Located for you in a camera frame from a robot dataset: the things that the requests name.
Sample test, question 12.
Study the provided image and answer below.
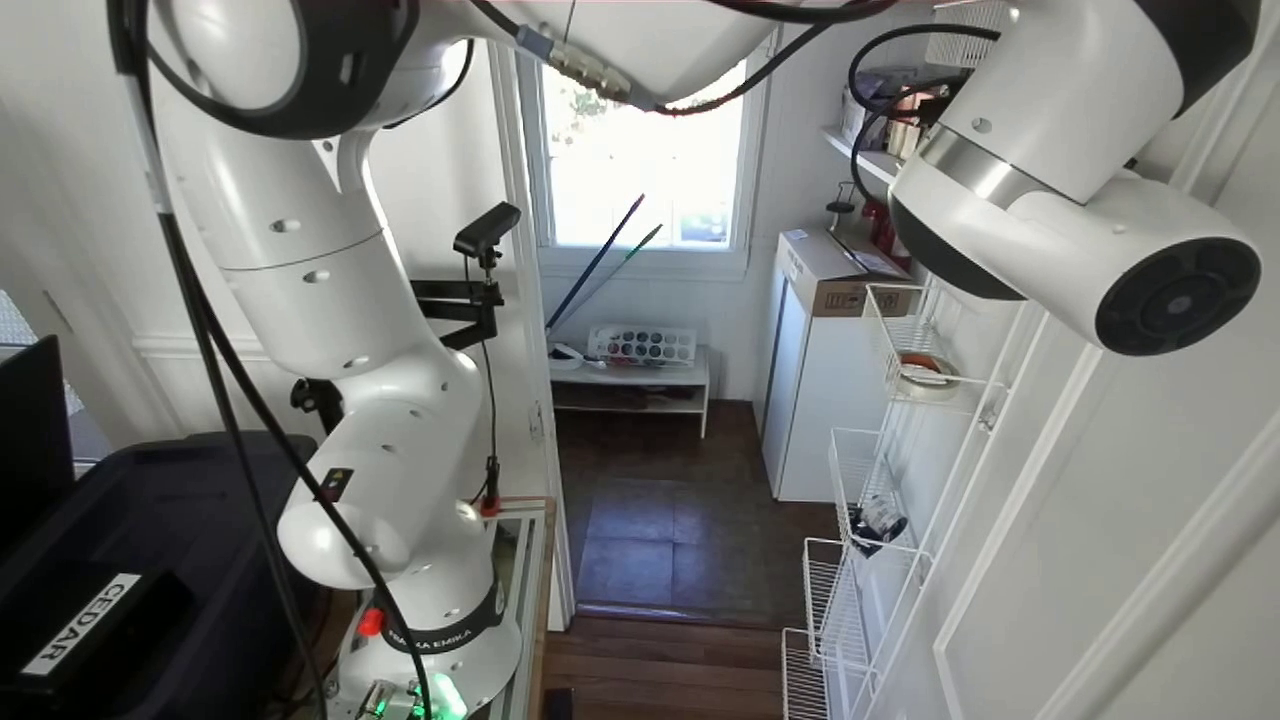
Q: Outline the white wire door rack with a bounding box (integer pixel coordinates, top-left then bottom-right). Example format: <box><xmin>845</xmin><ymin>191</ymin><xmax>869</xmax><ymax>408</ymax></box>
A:
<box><xmin>778</xmin><ymin>266</ymin><xmax>1058</xmax><ymax>720</ymax></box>

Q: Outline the black equipment case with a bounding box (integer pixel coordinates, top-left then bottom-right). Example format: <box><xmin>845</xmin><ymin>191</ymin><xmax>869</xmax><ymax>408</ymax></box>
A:
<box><xmin>0</xmin><ymin>431</ymin><xmax>332</xmax><ymax>720</ymax></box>

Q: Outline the white cabinet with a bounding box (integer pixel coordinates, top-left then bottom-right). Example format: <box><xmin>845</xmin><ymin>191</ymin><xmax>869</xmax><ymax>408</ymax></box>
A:
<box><xmin>757</xmin><ymin>223</ymin><xmax>925</xmax><ymax>510</ymax></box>

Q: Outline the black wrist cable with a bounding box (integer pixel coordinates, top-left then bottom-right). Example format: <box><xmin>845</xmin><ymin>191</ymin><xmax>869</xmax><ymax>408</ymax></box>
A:
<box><xmin>845</xmin><ymin>16</ymin><xmax>1003</xmax><ymax>204</ymax></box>

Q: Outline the black metal handle stand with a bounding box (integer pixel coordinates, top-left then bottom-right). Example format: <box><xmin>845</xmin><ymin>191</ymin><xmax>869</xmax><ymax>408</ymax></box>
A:
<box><xmin>826</xmin><ymin>197</ymin><xmax>869</xmax><ymax>249</ymax></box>

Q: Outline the grey braided cable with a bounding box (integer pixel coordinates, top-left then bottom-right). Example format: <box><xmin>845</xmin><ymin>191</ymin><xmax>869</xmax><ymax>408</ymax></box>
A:
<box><xmin>512</xmin><ymin>16</ymin><xmax>668</xmax><ymax>112</ymax></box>

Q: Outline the white tray with round holes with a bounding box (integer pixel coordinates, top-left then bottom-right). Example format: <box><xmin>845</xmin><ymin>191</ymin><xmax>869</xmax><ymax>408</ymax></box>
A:
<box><xmin>585</xmin><ymin>322</ymin><xmax>701</xmax><ymax>373</ymax></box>

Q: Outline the white panelled door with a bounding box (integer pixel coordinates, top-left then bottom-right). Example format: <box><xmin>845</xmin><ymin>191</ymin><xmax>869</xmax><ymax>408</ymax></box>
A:
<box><xmin>853</xmin><ymin>35</ymin><xmax>1280</xmax><ymax>720</ymax></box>

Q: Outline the green broom handle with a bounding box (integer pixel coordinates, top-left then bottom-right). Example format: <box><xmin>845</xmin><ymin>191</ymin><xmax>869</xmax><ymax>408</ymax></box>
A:
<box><xmin>585</xmin><ymin>222</ymin><xmax>668</xmax><ymax>306</ymax></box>

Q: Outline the white framed window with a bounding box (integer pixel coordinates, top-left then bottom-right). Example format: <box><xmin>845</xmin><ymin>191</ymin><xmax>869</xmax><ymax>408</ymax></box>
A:
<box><xmin>526</xmin><ymin>57</ymin><xmax>767</xmax><ymax>266</ymax></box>

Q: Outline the blue broom handle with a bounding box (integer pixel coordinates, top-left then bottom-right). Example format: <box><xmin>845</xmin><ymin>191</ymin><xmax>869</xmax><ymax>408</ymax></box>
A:
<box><xmin>545</xmin><ymin>191</ymin><xmax>648</xmax><ymax>334</ymax></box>

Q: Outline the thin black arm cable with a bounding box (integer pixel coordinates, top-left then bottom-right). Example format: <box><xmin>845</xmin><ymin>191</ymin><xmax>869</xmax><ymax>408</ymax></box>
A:
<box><xmin>471</xmin><ymin>0</ymin><xmax>899</xmax><ymax>119</ymax></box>

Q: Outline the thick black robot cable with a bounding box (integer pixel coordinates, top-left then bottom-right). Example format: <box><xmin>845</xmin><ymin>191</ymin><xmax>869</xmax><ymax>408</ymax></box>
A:
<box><xmin>107</xmin><ymin>0</ymin><xmax>441</xmax><ymax>720</ymax></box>

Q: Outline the white wall shelf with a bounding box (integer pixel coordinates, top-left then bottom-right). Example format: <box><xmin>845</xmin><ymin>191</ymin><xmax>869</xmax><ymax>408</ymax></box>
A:
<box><xmin>817</xmin><ymin>123</ymin><xmax>908</xmax><ymax>191</ymax></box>

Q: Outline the low white bench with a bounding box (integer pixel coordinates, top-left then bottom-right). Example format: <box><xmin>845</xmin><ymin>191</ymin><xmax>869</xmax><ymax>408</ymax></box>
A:
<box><xmin>547</xmin><ymin>350</ymin><xmax>718</xmax><ymax>439</ymax></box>

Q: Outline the black camera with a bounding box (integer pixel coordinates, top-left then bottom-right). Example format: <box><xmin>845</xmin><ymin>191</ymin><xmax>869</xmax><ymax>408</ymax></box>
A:
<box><xmin>448</xmin><ymin>197</ymin><xmax>530</xmax><ymax>266</ymax></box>

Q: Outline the white round dish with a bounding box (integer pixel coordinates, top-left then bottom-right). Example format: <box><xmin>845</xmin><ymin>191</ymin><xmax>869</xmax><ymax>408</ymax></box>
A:
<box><xmin>891</xmin><ymin>350</ymin><xmax>963</xmax><ymax>396</ymax></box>

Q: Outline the black and white patterned pouch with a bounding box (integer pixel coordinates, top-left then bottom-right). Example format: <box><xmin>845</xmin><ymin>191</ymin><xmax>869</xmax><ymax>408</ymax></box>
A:
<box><xmin>845</xmin><ymin>493</ymin><xmax>912</xmax><ymax>561</ymax></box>

